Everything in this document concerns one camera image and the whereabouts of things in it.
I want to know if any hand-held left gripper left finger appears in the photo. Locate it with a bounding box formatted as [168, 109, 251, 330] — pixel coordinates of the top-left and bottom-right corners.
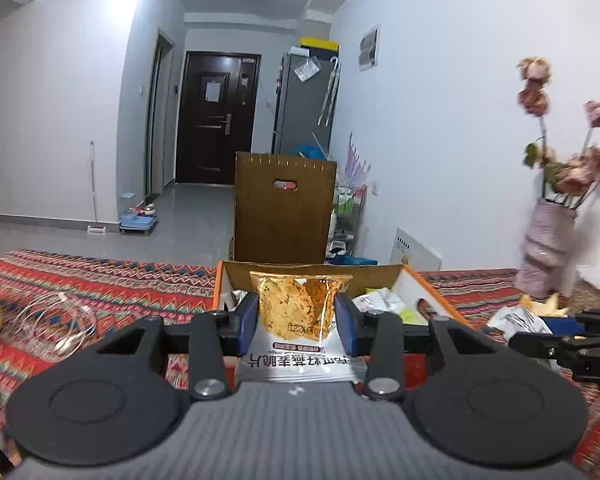
[92, 292, 260, 402]

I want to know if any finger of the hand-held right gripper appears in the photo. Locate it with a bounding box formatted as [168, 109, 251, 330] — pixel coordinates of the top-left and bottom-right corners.
[508, 332, 600, 362]
[567, 310, 600, 332]

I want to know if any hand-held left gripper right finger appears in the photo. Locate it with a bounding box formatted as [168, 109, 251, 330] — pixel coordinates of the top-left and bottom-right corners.
[333, 292, 501, 402]

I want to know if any white crisp packet clear window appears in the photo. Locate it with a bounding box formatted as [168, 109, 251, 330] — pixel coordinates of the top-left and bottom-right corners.
[234, 269, 369, 385]

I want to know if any red cardboard box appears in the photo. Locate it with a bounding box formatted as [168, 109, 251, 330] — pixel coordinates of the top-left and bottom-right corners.
[212, 259, 474, 361]

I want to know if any pile of orange pieces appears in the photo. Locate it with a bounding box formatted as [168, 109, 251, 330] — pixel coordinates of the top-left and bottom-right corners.
[521, 292, 562, 313]

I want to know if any pink ceramic vase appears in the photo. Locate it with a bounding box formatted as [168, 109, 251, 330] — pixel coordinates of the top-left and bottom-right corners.
[514, 197, 579, 301]

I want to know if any white flat panel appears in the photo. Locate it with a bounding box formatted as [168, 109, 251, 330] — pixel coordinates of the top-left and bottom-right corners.
[390, 227, 444, 274]

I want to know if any metal trolley rack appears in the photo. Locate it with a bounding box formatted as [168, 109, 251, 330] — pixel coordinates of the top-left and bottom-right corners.
[332, 184, 369, 261]

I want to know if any patterned red tablecloth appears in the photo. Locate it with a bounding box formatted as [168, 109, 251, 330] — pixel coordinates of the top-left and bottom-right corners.
[0, 248, 600, 480]

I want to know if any blue pet feeder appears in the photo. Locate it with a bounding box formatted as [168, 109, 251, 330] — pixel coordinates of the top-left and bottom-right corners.
[119, 203, 159, 235]

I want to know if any bunch of dried pink roses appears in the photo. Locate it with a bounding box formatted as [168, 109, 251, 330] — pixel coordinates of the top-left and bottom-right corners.
[517, 55, 600, 211]

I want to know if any blue bag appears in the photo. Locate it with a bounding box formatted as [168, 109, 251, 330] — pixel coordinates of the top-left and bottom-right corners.
[287, 144, 329, 159]

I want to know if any dark brown entrance door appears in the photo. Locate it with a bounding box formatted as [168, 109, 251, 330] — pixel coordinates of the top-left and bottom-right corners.
[174, 50, 261, 186]

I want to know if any white mop pole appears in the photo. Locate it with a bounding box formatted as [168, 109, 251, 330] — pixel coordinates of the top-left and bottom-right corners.
[87, 140, 106, 235]

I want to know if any grey refrigerator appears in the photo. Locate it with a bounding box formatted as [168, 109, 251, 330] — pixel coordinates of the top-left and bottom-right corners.
[272, 52, 339, 161]

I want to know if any grey interior door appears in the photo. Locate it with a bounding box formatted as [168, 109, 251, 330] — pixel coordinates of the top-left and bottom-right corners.
[147, 32, 176, 196]

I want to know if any white folded umbrella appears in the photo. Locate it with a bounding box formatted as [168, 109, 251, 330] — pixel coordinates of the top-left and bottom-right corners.
[317, 57, 341, 126]

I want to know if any clear plastic bag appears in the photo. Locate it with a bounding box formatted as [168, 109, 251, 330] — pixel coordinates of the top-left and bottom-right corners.
[294, 57, 321, 81]

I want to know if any yellow box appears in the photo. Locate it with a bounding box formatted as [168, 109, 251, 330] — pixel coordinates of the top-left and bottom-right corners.
[299, 37, 340, 54]

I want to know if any clear plastic string bundle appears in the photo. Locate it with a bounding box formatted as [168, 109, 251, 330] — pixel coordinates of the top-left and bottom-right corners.
[9, 292, 99, 361]

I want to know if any white wall panel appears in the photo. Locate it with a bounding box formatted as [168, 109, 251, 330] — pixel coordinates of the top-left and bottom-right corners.
[358, 24, 382, 72]

